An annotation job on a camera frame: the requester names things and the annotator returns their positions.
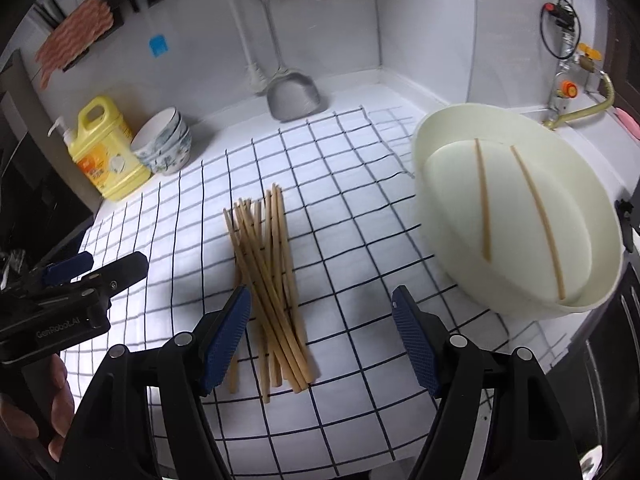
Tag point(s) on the red black gas sensor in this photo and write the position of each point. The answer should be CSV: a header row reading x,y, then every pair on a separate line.
x,y
561,12

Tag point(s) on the pile of wooden chopsticks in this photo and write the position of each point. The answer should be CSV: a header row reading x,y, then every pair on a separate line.
x,y
265,280

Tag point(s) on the dark gas stove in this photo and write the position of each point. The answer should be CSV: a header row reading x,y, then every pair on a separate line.
x,y
610,360

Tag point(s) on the white black checked cloth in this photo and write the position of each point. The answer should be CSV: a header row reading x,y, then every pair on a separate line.
x,y
350,240

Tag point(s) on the person's left hand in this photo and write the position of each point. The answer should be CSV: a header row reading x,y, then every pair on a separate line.
x,y
15,417

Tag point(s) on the pink object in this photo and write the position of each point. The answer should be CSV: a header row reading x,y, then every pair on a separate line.
x,y
629,122

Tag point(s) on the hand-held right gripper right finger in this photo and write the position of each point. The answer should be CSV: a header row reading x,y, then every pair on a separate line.
x,y
415,340

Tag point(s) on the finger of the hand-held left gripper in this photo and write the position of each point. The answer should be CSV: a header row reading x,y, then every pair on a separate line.
x,y
122,267
67,266

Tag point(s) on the yellow detergent bottle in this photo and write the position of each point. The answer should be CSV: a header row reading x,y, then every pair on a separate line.
x,y
107,160

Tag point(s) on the blue wall hook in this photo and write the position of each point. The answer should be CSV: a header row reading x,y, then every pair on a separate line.
x,y
158,45

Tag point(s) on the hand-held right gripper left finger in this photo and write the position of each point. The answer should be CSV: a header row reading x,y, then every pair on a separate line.
x,y
225,345

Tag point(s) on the light wooden chopstick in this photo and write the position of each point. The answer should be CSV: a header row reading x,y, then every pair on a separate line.
x,y
544,227
482,200

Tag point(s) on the black wall rack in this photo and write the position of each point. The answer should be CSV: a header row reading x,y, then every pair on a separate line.
x,y
119,15

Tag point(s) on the white plastic pipe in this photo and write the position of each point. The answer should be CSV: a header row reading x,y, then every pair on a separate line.
x,y
245,45

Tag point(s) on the metal spatula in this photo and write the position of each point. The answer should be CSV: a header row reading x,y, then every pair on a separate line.
x,y
295,97

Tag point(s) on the pink striped dish cloth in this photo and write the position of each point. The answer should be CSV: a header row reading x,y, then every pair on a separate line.
x,y
75,30

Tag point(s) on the dark kitchen appliance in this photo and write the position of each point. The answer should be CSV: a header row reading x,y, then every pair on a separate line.
x,y
35,185

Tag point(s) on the orange round knob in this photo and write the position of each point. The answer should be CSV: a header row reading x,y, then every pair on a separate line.
x,y
568,89

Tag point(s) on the cream plastic basin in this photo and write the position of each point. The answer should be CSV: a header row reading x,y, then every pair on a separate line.
x,y
510,220

